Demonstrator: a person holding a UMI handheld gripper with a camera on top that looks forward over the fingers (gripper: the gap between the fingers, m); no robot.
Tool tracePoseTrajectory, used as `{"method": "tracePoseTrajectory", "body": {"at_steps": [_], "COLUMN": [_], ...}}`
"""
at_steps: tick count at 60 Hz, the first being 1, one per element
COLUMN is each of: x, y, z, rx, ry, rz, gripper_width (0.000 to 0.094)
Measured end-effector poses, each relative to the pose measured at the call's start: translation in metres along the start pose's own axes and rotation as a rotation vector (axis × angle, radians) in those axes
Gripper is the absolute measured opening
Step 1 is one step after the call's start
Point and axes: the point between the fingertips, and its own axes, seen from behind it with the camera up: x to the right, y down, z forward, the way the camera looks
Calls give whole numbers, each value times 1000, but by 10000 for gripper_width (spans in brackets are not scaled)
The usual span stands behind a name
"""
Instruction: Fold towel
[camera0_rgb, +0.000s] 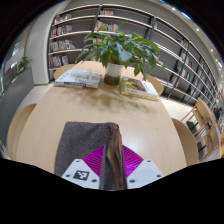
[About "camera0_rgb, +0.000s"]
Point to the small potted background plant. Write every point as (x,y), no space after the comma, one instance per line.
(24,63)

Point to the green plant in white pot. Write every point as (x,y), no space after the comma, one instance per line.
(113,75)

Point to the group of ceiling lights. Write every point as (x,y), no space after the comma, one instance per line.
(197,29)

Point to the round-backed wooden chair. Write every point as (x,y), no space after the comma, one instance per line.
(63,70)
(186,143)
(20,130)
(156,86)

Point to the zigzag-striped grey-backed towel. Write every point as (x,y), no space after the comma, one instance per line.
(83,140)

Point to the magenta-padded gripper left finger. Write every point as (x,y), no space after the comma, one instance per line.
(93,160)

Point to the grey bookshelf unit with books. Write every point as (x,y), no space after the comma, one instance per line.
(76,28)

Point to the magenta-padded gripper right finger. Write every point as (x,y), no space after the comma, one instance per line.
(133,161)

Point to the yellow-green covered book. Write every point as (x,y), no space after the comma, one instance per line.
(138,88)

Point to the white-covered book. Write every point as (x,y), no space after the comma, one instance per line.
(78,79)

